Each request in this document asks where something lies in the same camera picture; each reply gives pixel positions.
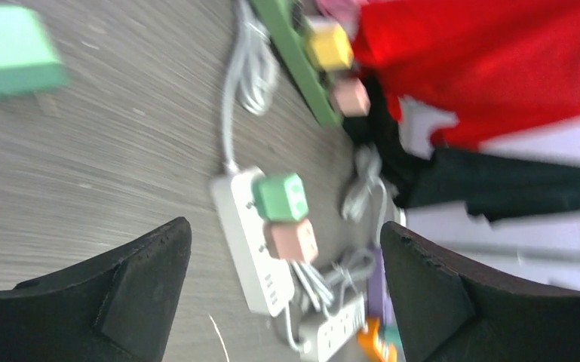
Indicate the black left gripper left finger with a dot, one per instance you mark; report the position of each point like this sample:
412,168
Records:
117,306

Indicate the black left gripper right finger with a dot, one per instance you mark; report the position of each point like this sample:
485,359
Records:
451,308

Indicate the small white power strip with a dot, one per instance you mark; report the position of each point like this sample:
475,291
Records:
326,335

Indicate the teal plug on orange strip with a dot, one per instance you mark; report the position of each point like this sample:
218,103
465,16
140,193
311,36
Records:
391,336

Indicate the pink plug on large strip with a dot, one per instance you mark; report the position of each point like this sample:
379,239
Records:
292,241

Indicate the green plug on large strip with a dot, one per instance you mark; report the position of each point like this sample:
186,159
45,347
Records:
280,197

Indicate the pink plug on green strip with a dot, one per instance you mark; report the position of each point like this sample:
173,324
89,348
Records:
349,97

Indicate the yellow plug on green strip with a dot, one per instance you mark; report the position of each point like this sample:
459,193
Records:
328,47

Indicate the purple power strip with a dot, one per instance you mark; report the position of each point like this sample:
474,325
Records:
379,303

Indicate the orange power strip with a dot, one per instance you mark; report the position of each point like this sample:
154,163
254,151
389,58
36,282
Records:
371,340

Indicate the metal clothes rack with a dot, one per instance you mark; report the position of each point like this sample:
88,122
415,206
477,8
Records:
554,236

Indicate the black t-shirt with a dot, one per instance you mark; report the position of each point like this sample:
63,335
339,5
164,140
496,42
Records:
494,187

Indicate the large white power strip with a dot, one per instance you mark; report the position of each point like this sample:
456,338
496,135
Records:
266,282

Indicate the red t-shirt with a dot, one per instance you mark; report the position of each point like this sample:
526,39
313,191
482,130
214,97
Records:
499,66

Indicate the pink cloth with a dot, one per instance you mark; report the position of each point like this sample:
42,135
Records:
346,12

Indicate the green power strip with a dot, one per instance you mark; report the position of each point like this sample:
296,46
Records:
287,25

